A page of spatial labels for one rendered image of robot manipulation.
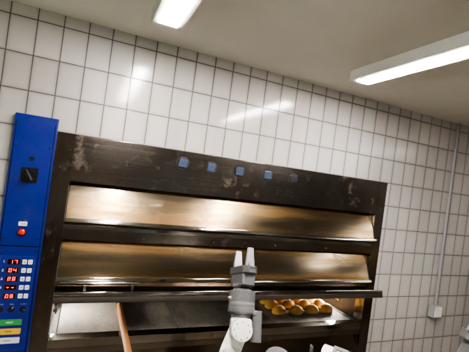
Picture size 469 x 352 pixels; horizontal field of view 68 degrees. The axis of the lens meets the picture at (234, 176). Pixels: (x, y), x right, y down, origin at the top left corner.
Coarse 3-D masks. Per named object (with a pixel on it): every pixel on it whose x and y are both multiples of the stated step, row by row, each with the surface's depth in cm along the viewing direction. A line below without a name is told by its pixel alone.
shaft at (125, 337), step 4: (120, 304) 195; (120, 308) 189; (120, 312) 184; (120, 316) 180; (120, 320) 176; (124, 320) 176; (120, 324) 172; (124, 324) 171; (120, 328) 169; (124, 328) 167; (124, 332) 163; (124, 336) 160; (124, 340) 156; (128, 340) 157; (124, 344) 153; (128, 344) 153; (124, 348) 151; (128, 348) 150
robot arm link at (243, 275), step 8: (232, 272) 120; (240, 272) 115; (248, 272) 114; (256, 272) 116; (232, 280) 119; (240, 280) 114; (248, 280) 114; (240, 288) 114; (248, 288) 115; (232, 296) 113; (240, 296) 112; (248, 296) 112
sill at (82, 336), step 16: (352, 320) 226; (48, 336) 157; (64, 336) 158; (80, 336) 160; (96, 336) 162; (112, 336) 164; (128, 336) 166; (144, 336) 169; (160, 336) 172; (176, 336) 176; (192, 336) 179; (208, 336) 182; (224, 336) 186
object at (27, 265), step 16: (0, 256) 142; (16, 256) 144; (32, 256) 146; (0, 272) 142; (16, 272) 144; (32, 272) 147; (0, 288) 142; (16, 288) 145; (0, 304) 143; (16, 304) 145; (0, 320) 143; (16, 320) 145; (0, 336) 143; (16, 336) 146
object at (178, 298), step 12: (60, 300) 141; (72, 300) 143; (84, 300) 144; (96, 300) 146; (108, 300) 148; (120, 300) 150; (132, 300) 152; (144, 300) 154; (156, 300) 156; (168, 300) 158; (180, 300) 160; (192, 300) 163; (204, 300) 165; (216, 300) 167
